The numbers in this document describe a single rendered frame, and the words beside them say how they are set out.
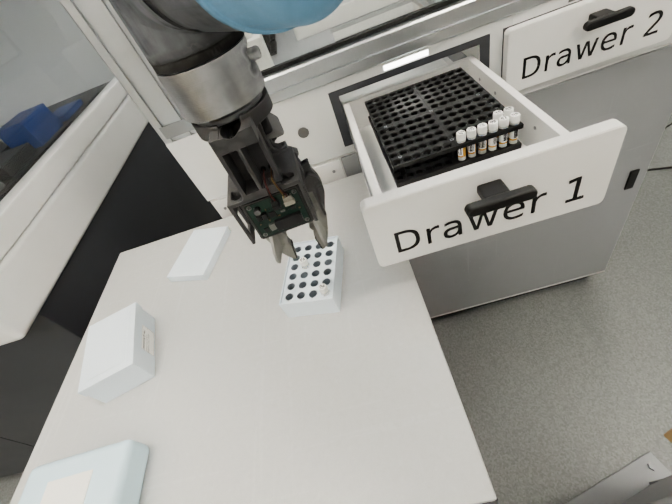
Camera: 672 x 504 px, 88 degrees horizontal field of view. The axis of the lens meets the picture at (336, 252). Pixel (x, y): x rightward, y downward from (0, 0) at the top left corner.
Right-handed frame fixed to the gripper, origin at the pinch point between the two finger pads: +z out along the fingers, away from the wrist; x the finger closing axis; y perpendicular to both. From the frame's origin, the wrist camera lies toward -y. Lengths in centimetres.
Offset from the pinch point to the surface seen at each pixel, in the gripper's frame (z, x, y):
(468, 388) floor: 88, 24, -5
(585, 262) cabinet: 72, 72, -25
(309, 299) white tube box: 8.7, -2.9, 2.5
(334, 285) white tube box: 8.7, 1.2, 1.6
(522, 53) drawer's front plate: -1, 45, -26
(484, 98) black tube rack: -2.0, 31.7, -13.9
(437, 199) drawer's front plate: -2.8, 16.7, 4.1
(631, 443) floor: 87, 56, 21
